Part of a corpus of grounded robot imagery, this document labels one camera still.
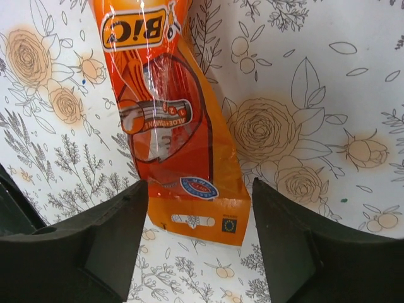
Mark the floral tablecloth mat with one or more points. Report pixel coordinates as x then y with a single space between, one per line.
311 92

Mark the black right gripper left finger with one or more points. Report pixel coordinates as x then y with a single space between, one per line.
89 257

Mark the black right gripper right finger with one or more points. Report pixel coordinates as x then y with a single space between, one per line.
309 258

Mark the orange small razor packet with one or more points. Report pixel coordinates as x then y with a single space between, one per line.
178 138

